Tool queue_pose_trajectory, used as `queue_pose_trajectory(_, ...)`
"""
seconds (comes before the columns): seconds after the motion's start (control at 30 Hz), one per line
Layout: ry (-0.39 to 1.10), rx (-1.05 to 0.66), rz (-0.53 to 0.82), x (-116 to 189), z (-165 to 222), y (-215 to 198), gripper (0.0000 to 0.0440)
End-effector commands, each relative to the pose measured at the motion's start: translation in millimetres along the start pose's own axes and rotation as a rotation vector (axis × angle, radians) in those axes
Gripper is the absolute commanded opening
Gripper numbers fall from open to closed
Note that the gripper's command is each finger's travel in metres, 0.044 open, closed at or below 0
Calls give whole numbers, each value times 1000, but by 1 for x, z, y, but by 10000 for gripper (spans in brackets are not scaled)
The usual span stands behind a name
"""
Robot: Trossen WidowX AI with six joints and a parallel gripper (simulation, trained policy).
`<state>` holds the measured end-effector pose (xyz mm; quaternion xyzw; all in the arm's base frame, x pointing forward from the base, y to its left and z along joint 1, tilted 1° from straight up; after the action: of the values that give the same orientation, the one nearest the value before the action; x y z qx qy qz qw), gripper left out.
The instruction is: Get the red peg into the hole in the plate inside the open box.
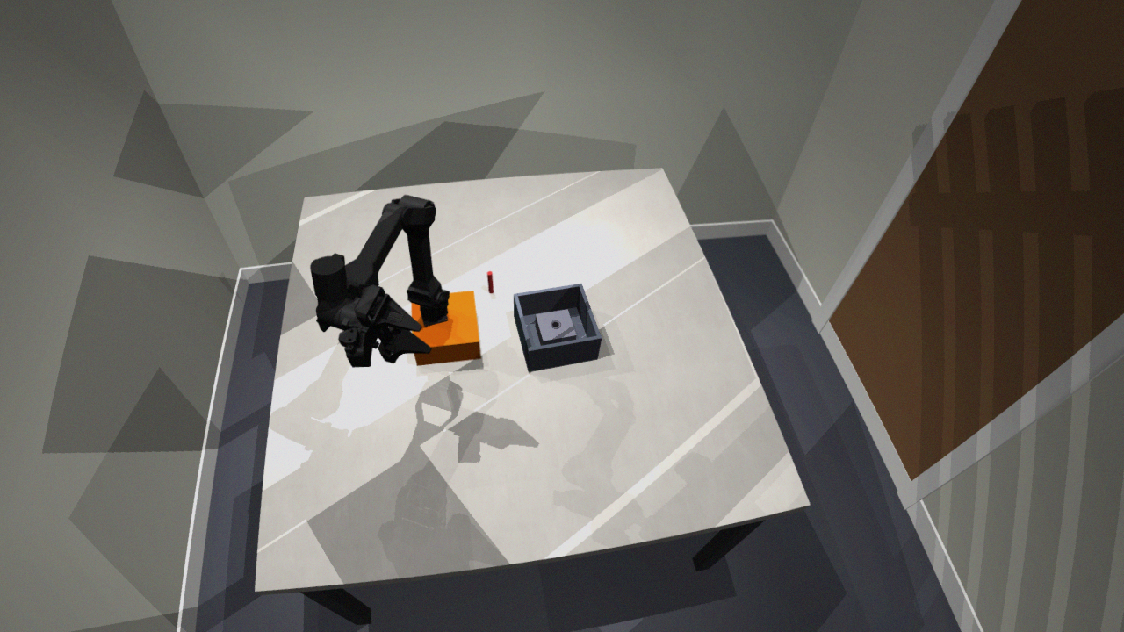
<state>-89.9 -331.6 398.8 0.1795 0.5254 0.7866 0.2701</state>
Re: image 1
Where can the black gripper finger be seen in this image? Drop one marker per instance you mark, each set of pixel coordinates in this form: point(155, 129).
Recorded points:
point(391, 314)
point(408, 343)

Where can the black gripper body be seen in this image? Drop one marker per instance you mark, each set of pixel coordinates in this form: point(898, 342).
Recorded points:
point(361, 310)

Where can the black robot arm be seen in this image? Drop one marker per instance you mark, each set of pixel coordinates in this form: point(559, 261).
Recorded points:
point(336, 283)

